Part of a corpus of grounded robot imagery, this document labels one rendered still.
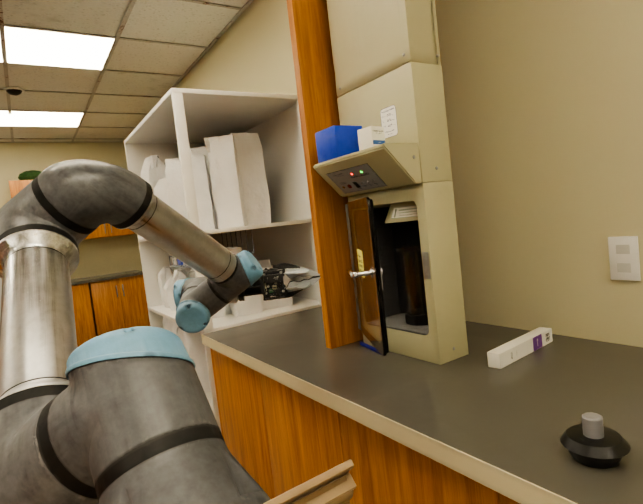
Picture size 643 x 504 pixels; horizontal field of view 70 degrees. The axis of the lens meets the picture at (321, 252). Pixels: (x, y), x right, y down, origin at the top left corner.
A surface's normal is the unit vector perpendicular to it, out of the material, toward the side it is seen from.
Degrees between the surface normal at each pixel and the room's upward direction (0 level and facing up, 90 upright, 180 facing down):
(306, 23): 90
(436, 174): 90
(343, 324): 90
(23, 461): 67
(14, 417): 41
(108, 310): 90
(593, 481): 0
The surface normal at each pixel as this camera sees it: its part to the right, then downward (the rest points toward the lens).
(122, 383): 0.00, -0.59
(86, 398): -0.39, -0.36
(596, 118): -0.83, 0.13
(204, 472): 0.34, -0.89
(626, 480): -0.11, -0.99
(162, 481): -0.07, -0.81
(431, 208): 0.54, 0.00
